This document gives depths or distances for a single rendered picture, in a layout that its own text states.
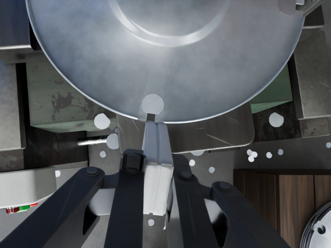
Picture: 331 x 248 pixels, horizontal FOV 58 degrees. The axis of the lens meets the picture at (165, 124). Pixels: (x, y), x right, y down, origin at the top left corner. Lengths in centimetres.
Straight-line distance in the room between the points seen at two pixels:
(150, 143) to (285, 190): 67
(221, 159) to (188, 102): 83
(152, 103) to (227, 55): 9
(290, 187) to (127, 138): 60
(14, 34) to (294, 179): 69
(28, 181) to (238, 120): 31
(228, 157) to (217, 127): 82
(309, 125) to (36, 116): 42
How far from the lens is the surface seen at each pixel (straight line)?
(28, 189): 48
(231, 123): 31
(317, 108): 52
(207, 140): 31
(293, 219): 84
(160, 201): 16
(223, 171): 113
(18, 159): 49
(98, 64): 31
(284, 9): 36
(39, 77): 47
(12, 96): 47
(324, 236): 85
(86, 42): 32
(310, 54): 54
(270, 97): 49
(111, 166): 108
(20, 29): 43
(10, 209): 50
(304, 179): 85
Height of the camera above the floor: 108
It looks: 82 degrees down
